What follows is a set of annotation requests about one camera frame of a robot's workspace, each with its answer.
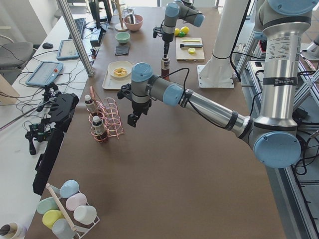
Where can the near teach pendant tablet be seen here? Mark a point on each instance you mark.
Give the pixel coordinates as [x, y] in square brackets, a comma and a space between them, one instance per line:
[45, 74]

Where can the tea bottle white cap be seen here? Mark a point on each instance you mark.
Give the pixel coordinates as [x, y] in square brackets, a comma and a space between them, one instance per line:
[165, 64]

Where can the pink cup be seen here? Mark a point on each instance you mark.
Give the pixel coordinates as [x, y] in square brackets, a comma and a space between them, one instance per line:
[76, 200]

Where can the upper whole lemon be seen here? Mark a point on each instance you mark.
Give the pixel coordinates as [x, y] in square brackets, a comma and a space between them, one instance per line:
[176, 31]

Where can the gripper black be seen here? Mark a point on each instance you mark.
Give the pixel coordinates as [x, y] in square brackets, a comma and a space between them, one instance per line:
[166, 39]
[138, 107]

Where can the yellow cup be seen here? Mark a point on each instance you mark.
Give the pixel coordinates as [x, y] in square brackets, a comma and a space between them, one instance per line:
[50, 217]

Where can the paper coffee cup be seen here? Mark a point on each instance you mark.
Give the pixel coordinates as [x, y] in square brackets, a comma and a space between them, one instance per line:
[12, 231]

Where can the white cup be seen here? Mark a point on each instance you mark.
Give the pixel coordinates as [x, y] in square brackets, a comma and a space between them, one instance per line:
[85, 214]

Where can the green ceramic bowl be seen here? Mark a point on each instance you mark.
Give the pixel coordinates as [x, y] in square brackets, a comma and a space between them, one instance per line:
[123, 37]

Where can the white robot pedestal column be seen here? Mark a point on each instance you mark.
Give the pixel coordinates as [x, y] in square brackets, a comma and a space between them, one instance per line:
[233, 15]

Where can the grey cup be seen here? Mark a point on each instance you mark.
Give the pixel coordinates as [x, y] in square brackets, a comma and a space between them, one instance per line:
[62, 229]

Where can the whole lemon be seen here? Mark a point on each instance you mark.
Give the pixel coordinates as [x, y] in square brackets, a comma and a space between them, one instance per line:
[176, 31]
[185, 30]

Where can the white round plate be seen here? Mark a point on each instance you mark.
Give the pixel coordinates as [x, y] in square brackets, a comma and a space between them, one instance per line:
[118, 64]

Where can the half lemon slice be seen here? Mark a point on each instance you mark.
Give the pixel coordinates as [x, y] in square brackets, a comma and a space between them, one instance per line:
[191, 50]

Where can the cream serving tray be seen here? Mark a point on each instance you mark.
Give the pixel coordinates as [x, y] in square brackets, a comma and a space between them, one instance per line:
[113, 81]

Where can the copper wire bottle rack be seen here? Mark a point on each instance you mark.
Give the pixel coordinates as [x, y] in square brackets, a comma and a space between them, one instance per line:
[108, 112]

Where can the tea bottle back right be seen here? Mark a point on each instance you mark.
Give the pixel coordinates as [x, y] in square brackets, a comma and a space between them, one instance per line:
[100, 132]

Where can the black computer mouse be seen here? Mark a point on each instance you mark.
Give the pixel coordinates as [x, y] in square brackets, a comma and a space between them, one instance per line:
[47, 45]

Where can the braided ring pastry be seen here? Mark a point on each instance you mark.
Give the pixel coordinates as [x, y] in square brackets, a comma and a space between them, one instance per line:
[120, 72]

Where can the far teach pendant tablet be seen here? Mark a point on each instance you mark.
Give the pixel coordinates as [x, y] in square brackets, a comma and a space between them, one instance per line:
[67, 50]

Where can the teach pendant tablet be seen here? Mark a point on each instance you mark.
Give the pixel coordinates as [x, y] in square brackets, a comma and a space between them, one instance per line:
[67, 50]
[45, 74]

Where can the wooden cutting board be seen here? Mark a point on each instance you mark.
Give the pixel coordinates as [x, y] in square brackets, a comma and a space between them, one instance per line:
[182, 53]

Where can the blue cup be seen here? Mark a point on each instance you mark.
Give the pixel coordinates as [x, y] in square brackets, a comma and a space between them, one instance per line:
[69, 188]

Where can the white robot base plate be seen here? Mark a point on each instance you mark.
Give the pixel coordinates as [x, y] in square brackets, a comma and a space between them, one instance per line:
[213, 76]

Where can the green cup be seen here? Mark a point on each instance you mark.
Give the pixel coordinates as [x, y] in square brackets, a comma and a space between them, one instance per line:
[46, 205]

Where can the green lime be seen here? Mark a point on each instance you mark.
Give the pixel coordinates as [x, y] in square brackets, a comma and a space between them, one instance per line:
[182, 34]

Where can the steel muddler black tip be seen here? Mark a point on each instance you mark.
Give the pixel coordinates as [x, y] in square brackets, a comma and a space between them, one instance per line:
[190, 45]

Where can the pink ice bowl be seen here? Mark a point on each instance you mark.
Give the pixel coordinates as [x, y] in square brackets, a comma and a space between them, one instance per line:
[137, 25]

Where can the tea bottle back left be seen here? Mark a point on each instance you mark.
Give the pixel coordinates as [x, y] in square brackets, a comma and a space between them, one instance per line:
[90, 104]

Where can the black keyboard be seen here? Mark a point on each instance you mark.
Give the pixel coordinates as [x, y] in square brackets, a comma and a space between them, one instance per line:
[80, 24]

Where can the aluminium frame post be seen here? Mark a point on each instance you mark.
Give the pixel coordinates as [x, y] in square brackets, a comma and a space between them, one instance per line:
[67, 15]

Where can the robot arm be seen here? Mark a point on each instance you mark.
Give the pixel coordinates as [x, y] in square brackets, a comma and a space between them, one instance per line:
[272, 135]
[183, 15]

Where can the grey folded cloth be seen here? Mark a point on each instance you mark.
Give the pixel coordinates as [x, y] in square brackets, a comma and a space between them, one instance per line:
[122, 50]

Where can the lower whole lemon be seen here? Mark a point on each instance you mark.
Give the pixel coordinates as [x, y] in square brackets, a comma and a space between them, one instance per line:
[185, 30]

